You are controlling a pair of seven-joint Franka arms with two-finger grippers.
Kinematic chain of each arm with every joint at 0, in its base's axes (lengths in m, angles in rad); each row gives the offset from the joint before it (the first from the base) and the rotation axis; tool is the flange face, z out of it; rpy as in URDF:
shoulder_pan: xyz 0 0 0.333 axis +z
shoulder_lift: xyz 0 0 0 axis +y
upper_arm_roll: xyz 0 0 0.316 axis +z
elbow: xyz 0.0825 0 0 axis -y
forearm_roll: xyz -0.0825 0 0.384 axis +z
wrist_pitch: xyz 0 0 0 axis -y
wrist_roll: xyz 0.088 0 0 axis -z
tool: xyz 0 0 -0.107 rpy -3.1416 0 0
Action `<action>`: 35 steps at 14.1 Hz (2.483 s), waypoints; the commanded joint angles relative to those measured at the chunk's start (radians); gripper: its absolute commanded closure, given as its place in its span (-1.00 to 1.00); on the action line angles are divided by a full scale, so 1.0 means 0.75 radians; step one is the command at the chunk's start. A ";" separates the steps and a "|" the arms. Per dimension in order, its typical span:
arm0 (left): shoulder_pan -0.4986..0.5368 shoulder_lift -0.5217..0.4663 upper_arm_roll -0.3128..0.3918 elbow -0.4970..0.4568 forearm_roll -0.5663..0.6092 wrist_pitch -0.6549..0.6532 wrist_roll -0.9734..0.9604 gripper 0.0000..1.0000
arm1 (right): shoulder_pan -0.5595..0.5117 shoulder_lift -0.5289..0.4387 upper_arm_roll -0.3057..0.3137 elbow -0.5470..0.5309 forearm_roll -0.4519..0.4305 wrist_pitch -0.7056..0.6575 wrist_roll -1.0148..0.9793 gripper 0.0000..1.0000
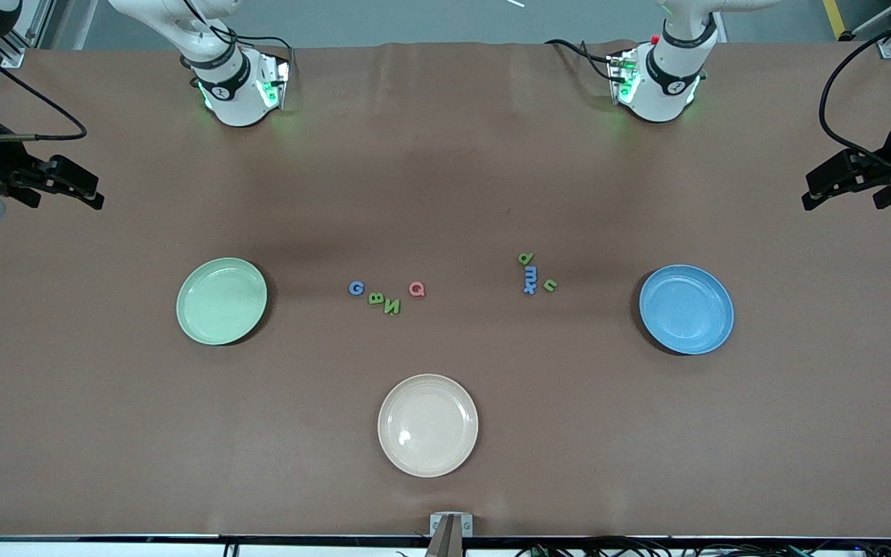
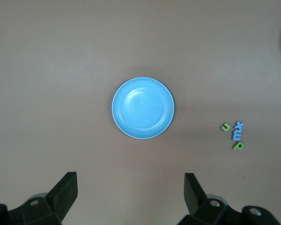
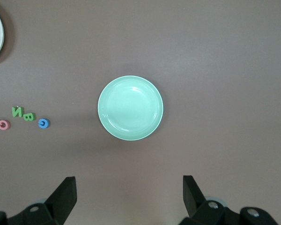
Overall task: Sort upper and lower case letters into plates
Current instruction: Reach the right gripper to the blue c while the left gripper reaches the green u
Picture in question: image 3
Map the green letter N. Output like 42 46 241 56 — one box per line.
11 106 25 118

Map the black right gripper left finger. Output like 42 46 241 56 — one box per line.
0 177 77 225

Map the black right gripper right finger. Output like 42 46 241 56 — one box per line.
179 175 278 225

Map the brown table mat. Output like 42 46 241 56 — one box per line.
0 0 281 225

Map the blue letter G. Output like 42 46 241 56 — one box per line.
38 118 50 129

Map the green round plate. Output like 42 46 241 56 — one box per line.
97 75 164 142

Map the green letter B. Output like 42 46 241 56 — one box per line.
22 112 36 122

